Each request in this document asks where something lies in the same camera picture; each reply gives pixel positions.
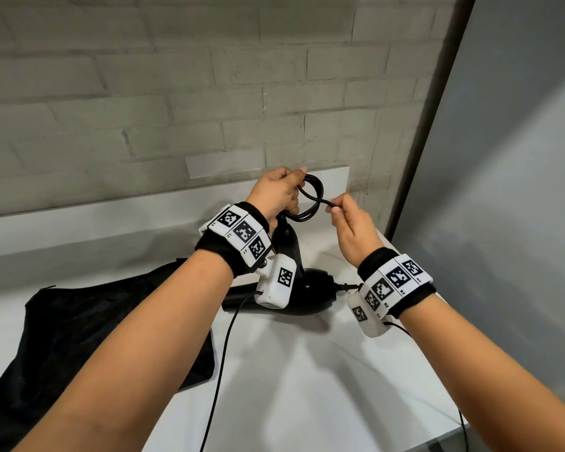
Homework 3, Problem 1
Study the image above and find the dark corner post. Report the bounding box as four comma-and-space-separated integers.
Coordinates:
385, 0, 477, 237

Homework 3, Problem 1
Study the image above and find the black hair dryer cord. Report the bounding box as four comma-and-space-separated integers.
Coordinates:
281, 173, 362, 293

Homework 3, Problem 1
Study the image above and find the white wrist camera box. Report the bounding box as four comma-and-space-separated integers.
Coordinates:
254, 254, 298, 310
346, 291, 392, 338

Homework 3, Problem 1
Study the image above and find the person's left forearm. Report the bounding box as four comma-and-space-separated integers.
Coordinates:
11, 252, 236, 452

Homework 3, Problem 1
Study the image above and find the person's right forearm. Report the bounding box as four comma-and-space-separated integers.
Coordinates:
397, 291, 565, 452

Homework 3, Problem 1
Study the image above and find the person's left hand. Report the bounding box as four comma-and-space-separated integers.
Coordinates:
244, 166, 309, 235

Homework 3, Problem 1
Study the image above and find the person's right hand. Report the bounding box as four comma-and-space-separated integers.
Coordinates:
325, 192, 386, 269

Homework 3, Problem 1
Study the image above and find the thin black camera cable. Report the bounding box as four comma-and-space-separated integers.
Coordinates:
200, 290, 260, 452
385, 320, 470, 452

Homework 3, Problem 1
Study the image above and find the black fabric pouch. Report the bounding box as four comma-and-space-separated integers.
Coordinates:
0, 259, 216, 452

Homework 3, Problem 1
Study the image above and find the black hair dryer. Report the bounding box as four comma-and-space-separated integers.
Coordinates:
222, 215, 336, 317

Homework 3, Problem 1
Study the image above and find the black wristband with marker tiles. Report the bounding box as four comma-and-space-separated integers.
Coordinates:
357, 247, 438, 320
195, 202, 272, 278

